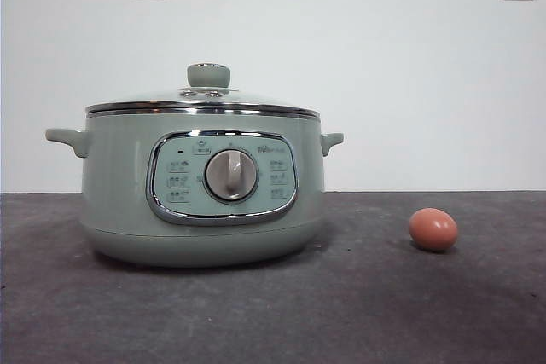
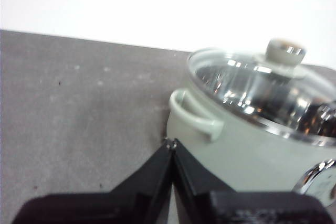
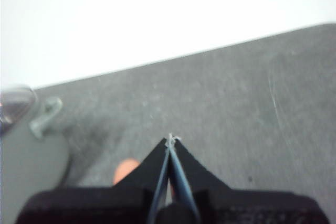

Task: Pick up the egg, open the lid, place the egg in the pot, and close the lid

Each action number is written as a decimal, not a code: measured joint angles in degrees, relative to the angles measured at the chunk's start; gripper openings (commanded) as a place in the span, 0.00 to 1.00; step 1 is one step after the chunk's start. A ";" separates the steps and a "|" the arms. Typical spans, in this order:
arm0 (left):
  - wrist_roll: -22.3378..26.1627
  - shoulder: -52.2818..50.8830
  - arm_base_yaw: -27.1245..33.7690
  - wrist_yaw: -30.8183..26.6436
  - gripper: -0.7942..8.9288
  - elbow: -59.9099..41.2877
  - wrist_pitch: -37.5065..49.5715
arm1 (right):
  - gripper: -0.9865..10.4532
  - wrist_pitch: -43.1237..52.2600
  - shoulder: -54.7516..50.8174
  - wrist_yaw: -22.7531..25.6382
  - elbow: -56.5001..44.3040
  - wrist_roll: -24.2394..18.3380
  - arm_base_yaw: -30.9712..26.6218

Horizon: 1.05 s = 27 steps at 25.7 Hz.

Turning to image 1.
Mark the green electric cooking pot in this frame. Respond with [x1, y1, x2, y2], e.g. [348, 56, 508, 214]
[44, 113, 345, 269]

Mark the glass lid with green knob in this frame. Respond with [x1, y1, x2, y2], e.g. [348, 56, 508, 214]
[84, 62, 322, 120]

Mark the brown egg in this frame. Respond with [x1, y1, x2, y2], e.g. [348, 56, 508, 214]
[408, 207, 460, 253]

